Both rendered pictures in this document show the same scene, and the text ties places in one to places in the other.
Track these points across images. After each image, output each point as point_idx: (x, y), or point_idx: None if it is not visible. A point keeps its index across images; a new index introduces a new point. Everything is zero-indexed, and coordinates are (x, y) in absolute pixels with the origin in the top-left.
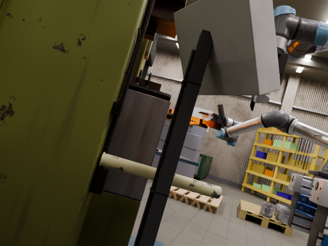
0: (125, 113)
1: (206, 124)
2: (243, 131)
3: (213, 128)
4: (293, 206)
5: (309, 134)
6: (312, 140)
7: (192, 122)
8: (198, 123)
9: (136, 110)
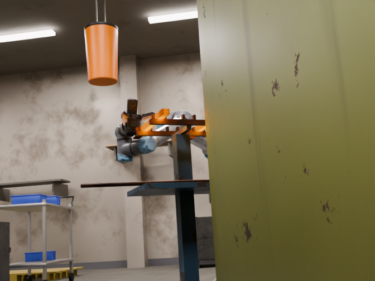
0: None
1: None
2: (168, 139)
3: (192, 138)
4: None
5: (198, 136)
6: (199, 143)
7: (173, 131)
8: (203, 134)
9: None
